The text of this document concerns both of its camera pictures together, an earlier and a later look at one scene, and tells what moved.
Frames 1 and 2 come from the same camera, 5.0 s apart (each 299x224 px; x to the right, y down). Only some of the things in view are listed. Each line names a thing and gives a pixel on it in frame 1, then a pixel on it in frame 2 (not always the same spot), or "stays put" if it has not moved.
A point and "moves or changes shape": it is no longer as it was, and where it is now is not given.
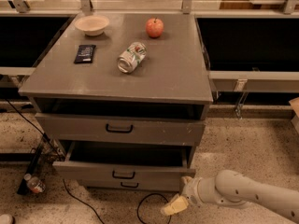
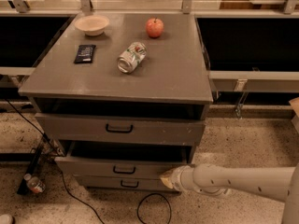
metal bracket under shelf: x=240 y=88 stays put
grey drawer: x=122 y=161 moves or changes shape
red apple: x=154 y=27 stays put
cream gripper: x=191 y=192 -> x=177 y=178
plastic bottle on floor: x=35 y=184 stays put
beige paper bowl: x=92 y=25 stays put
